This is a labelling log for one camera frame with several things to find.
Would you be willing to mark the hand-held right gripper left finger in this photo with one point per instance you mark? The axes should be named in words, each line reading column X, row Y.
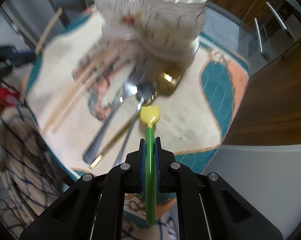
column 142, row 166

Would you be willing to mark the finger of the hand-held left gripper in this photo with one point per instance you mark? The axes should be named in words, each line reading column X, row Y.
column 23, row 55

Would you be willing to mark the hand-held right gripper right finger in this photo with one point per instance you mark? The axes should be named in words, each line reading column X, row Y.
column 158, row 160

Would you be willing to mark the silver metal fork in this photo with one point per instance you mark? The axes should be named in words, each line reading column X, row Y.
column 108, row 122

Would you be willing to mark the gold metal spoon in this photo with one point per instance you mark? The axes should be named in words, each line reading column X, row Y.
column 168, row 80

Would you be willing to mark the white ceramic double utensil holder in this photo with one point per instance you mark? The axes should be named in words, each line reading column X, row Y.
column 165, row 25

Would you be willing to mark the printed horse pattern cloth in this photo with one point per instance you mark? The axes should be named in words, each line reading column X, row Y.
column 190, row 120

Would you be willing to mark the cream cloth blue net pattern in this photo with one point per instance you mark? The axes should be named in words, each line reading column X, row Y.
column 15, row 170

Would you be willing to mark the wooden kitchen cabinet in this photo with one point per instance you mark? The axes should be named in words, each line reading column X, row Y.
column 270, row 100

